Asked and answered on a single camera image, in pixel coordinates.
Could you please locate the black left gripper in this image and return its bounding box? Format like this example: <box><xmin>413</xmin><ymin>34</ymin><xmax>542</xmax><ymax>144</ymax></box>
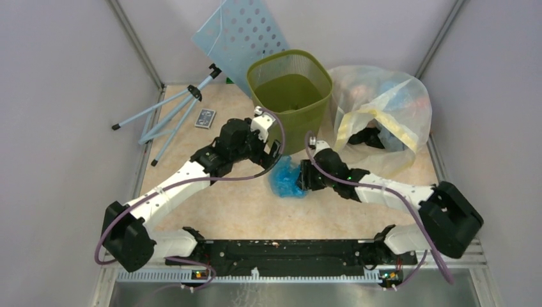
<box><xmin>231</xmin><ymin>118</ymin><xmax>281</xmax><ymax>171</ymax></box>

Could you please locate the blue plastic trash bag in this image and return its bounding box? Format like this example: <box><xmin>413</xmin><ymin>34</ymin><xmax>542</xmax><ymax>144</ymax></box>
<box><xmin>268</xmin><ymin>156</ymin><xmax>307</xmax><ymax>198</ymax></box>

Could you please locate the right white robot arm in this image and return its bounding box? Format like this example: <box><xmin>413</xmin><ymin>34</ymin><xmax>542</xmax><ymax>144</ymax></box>
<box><xmin>297</xmin><ymin>148</ymin><xmax>484</xmax><ymax>264</ymax></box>

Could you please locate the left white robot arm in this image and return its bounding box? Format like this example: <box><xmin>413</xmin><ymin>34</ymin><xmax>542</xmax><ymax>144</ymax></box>
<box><xmin>97</xmin><ymin>113</ymin><xmax>283</xmax><ymax>272</ymax></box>

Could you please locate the olive green plastic trash bin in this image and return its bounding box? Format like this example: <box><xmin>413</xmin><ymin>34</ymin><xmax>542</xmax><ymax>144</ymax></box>
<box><xmin>246</xmin><ymin>49</ymin><xmax>333</xmax><ymax>155</ymax></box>

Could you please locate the blue playing card deck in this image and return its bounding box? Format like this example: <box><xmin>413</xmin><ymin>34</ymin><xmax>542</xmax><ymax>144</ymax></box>
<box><xmin>194</xmin><ymin>109</ymin><xmax>216</xmax><ymax>129</ymax></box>

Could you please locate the large translucent yellow plastic bag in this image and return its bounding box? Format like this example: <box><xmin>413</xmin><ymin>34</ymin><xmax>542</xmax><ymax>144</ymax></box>
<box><xmin>328</xmin><ymin>65</ymin><xmax>432</xmax><ymax>178</ymax></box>

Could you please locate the light blue music stand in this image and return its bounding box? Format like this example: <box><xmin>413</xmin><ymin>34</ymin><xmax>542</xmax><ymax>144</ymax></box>
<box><xmin>111</xmin><ymin>1</ymin><xmax>290</xmax><ymax>166</ymax></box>

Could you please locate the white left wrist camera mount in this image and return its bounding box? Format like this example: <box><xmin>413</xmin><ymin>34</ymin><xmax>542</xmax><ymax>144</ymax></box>
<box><xmin>250</xmin><ymin>106</ymin><xmax>275</xmax><ymax>143</ymax></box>

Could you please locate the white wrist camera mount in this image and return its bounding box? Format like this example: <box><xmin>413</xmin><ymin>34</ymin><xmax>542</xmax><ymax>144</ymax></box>
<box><xmin>250</xmin><ymin>106</ymin><xmax>275</xmax><ymax>143</ymax></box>
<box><xmin>308</xmin><ymin>136</ymin><xmax>330</xmax><ymax>155</ymax></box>

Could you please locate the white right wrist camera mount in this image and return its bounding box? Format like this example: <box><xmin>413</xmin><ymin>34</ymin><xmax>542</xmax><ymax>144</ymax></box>
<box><xmin>308</xmin><ymin>136</ymin><xmax>330</xmax><ymax>155</ymax></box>

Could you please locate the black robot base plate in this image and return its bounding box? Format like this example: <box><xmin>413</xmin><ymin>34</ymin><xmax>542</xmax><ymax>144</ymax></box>
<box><xmin>165</xmin><ymin>239</ymin><xmax>418</xmax><ymax>278</ymax></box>

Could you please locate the white toothed cable duct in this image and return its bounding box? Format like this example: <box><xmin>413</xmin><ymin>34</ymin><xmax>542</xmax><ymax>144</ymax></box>
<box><xmin>117</xmin><ymin>269</ymin><xmax>382</xmax><ymax>283</ymax></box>

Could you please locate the aluminium frame rail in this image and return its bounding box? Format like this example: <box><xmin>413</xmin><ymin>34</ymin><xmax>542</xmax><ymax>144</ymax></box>
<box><xmin>101</xmin><ymin>239</ymin><xmax>488</xmax><ymax>272</ymax></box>

